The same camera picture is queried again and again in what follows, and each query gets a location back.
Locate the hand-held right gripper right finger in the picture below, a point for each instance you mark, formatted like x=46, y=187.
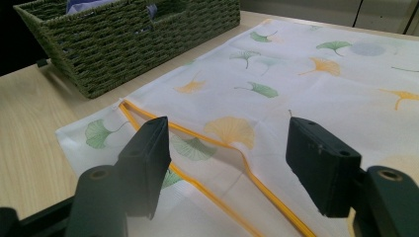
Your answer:
x=321, y=168

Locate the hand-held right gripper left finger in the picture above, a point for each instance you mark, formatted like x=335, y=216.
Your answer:
x=146, y=164

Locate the green woven basket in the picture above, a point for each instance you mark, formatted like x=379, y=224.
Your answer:
x=131, y=49

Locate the lavender cloth garment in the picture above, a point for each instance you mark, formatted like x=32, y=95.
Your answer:
x=79, y=5

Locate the small black object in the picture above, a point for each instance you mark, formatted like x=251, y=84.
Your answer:
x=42, y=62

